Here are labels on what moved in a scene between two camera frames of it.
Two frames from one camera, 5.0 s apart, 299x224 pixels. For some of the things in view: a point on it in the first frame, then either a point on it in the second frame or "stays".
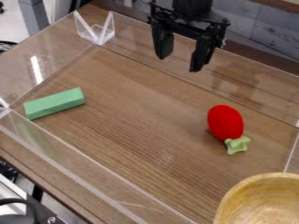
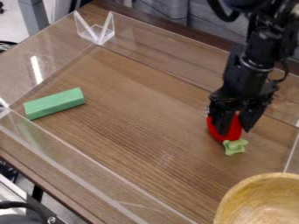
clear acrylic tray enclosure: x=138 y=119 stays
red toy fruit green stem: x=226 y=125 stays
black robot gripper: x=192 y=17 → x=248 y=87
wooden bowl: x=262 y=199 stays
